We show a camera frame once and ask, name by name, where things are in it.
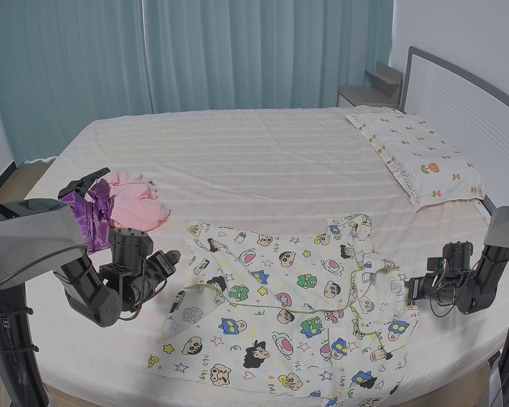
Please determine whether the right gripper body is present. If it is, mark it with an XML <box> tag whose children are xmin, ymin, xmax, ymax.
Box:
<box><xmin>405</xmin><ymin>275</ymin><xmax>448</xmax><ymax>303</ymax></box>

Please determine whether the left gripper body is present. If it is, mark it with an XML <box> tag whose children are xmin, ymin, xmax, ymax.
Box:
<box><xmin>125</xmin><ymin>249</ymin><xmax>182</xmax><ymax>308</ymax></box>

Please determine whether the white printed pyjama top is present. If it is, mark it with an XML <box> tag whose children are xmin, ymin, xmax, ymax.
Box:
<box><xmin>146</xmin><ymin>212</ymin><xmax>420</xmax><ymax>407</ymax></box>

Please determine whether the bed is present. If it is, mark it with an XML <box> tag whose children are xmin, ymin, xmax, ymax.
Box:
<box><xmin>0</xmin><ymin>46</ymin><xmax>509</xmax><ymax>407</ymax></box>

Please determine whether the pink garment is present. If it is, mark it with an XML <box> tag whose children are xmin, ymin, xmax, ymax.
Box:
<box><xmin>100</xmin><ymin>169</ymin><xmax>171</xmax><ymax>233</ymax></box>

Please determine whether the purple satin garment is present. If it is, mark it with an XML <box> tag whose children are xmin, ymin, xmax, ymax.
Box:
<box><xmin>59</xmin><ymin>181</ymin><xmax>115</xmax><ymax>253</ymax></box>

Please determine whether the white printed pillow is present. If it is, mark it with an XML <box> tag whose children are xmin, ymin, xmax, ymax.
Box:
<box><xmin>471</xmin><ymin>199</ymin><xmax>493</xmax><ymax>228</ymax></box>
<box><xmin>345</xmin><ymin>105</ymin><xmax>487</xmax><ymax>214</ymax></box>

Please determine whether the black garment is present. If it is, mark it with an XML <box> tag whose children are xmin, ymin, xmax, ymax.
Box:
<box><xmin>59</xmin><ymin>168</ymin><xmax>112</xmax><ymax>200</ymax></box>

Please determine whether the grey bedside table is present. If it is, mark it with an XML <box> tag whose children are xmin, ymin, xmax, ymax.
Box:
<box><xmin>338</xmin><ymin>61</ymin><xmax>404</xmax><ymax>110</ymax></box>

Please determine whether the blue-green curtain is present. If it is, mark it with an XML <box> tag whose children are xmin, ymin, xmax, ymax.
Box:
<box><xmin>0</xmin><ymin>0</ymin><xmax>147</xmax><ymax>166</ymax></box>
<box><xmin>142</xmin><ymin>0</ymin><xmax>395</xmax><ymax>115</ymax></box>

